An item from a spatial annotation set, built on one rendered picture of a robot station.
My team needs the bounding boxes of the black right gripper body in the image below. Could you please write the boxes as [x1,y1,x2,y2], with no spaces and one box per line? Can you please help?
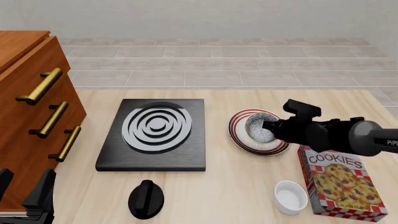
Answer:
[275,118,313,147]

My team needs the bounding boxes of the white ramekin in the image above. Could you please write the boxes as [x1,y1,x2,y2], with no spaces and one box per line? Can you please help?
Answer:
[273,180,310,217]

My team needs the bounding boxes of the white plate with red rings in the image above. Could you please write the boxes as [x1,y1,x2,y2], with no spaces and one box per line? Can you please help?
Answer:
[228,108,292,157]

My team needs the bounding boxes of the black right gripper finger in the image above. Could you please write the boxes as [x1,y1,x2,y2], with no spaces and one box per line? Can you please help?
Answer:
[262,119,280,139]

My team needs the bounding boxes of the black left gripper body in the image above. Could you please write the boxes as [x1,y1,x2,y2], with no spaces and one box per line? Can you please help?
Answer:
[0,208,53,224]

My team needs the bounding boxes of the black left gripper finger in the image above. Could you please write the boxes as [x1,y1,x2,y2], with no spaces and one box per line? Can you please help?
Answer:
[0,168,15,198]
[21,168,57,211]

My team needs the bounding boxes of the wooden drawer with brass handle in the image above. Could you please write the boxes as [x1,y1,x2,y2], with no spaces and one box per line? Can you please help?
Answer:
[0,68,80,174]
[0,35,72,131]
[0,93,87,212]

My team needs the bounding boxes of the brass drawer handle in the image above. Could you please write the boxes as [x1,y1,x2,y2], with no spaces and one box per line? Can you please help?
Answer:
[47,125,82,163]
[15,67,64,106]
[28,101,70,139]

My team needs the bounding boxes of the round black stove knob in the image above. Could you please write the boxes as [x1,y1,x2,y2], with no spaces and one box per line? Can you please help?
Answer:
[127,179,165,220]

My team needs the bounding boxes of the flat black stove plate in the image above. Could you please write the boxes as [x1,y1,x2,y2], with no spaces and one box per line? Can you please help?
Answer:
[95,98,207,173]

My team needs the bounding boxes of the wooden cabinet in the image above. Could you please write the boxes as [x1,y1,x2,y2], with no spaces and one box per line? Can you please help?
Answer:
[0,30,88,213]

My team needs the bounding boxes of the printed cookies box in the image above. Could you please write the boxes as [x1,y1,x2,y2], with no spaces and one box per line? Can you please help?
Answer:
[297,146,389,223]

